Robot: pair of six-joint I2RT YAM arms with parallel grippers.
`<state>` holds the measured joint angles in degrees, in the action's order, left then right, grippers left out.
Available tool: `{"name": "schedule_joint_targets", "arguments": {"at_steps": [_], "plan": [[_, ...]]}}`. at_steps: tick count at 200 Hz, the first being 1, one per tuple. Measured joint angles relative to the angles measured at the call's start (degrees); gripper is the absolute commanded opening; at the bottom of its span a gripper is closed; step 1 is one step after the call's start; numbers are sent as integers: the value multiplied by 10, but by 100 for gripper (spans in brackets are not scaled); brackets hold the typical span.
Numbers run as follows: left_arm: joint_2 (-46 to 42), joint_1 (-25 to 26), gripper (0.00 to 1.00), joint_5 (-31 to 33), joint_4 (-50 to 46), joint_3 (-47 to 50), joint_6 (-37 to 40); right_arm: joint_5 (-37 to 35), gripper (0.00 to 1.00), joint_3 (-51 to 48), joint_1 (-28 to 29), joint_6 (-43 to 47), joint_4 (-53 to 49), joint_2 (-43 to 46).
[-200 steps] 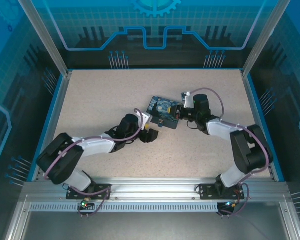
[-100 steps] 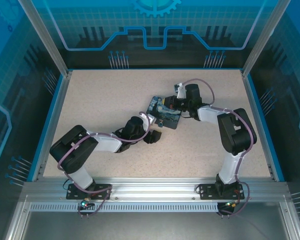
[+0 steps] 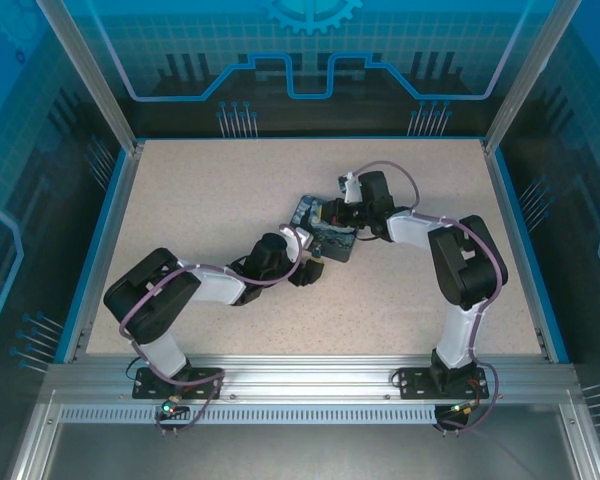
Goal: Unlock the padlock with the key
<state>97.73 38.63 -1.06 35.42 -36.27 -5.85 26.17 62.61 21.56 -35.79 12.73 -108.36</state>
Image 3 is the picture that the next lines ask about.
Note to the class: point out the small teal padlock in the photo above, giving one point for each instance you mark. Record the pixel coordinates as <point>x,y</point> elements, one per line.
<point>318,251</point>

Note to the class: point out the starry night print tin box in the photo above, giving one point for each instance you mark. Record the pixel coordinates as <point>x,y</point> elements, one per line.
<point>337,245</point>

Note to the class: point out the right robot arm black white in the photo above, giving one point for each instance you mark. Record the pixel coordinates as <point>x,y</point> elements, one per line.
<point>465,265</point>

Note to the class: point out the small connector with green light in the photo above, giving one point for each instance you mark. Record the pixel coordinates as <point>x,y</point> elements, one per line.
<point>169,406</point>
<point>462,409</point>

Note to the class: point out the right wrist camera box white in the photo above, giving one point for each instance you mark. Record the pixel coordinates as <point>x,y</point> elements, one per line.
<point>351,187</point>

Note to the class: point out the aluminium extrusion rail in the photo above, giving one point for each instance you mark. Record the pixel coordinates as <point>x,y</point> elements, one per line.
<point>305,375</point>

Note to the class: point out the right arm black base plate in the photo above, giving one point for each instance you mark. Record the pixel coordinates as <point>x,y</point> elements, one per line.
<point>411,382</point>

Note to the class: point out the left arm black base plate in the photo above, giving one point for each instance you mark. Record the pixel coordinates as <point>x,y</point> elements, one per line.
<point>147,387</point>

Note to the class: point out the aluminium frame post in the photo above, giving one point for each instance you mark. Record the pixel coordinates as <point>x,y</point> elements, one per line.
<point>96,75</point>
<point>526,75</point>

